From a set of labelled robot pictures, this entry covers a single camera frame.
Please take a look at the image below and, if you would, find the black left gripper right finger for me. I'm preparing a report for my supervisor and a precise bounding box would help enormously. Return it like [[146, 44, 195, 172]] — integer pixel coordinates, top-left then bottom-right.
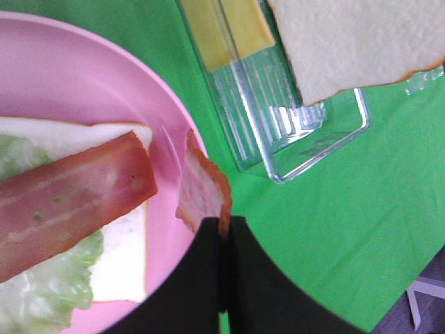
[[225, 216, 361, 333]]

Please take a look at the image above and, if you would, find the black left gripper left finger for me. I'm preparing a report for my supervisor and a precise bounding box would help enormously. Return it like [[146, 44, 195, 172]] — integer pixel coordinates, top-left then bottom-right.
[[104, 217, 221, 334]]

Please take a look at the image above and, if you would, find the bread slice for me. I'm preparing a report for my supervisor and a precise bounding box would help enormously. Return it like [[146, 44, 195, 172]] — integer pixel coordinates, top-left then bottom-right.
[[268, 1, 444, 106], [1, 117, 152, 302]]

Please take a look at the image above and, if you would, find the bacon strip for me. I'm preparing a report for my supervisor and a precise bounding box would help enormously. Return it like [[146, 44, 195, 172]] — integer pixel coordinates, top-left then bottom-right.
[[1, 132, 157, 282], [175, 129, 233, 241]]

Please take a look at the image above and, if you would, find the green lettuce leaf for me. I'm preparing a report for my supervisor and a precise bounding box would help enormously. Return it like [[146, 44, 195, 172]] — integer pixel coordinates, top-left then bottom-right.
[[0, 134, 105, 334]]

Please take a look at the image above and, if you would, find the green tablecloth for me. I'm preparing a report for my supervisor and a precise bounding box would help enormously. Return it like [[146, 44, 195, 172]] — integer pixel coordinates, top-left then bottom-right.
[[1, 1, 444, 332]]

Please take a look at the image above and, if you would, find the clear right plastic tray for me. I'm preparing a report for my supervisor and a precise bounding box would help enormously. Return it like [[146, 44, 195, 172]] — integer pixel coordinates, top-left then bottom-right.
[[178, 1, 444, 183]]

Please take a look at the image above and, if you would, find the upright bread slice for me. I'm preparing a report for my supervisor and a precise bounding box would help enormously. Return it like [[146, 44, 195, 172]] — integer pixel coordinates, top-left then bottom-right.
[[268, 1, 444, 106]]

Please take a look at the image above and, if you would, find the pink round plate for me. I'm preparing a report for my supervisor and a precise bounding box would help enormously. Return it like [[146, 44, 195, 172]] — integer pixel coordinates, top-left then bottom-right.
[[1, 11, 195, 333]]

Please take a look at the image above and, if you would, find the yellow cheese slice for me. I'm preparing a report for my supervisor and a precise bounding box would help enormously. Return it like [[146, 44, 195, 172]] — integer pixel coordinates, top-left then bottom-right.
[[179, 0, 275, 72]]

